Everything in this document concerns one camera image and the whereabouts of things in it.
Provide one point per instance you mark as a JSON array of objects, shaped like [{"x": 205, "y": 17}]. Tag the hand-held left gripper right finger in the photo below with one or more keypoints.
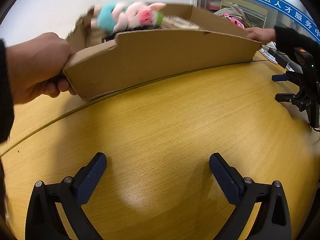
[{"x": 225, "y": 180}]

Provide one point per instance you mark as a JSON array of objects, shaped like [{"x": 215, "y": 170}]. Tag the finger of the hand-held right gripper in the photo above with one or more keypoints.
[
  {"x": 283, "y": 97},
  {"x": 278, "y": 77}
]

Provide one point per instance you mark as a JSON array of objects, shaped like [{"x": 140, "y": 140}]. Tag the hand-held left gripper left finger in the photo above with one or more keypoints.
[{"x": 91, "y": 180}]

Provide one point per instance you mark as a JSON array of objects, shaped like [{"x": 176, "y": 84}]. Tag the brown cardboard box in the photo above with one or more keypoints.
[{"x": 162, "y": 55}]

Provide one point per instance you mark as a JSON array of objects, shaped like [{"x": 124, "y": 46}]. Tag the pink pig plush toy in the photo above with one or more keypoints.
[{"x": 135, "y": 15}]

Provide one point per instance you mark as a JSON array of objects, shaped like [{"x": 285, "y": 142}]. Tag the person's right forearm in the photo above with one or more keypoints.
[{"x": 295, "y": 38}]

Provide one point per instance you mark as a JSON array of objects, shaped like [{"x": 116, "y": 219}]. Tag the person's right hand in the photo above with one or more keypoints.
[{"x": 262, "y": 35}]

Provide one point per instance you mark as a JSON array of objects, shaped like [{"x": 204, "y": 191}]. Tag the person's left hand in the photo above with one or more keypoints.
[{"x": 37, "y": 67}]

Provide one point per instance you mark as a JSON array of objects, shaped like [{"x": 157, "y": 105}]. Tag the white paper card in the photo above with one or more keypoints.
[{"x": 268, "y": 55}]

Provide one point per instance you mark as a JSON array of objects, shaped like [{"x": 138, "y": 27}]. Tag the bright pink plush toy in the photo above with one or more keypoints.
[{"x": 236, "y": 22}]

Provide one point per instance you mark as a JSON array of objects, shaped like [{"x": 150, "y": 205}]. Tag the grey cloth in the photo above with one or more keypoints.
[{"x": 235, "y": 10}]

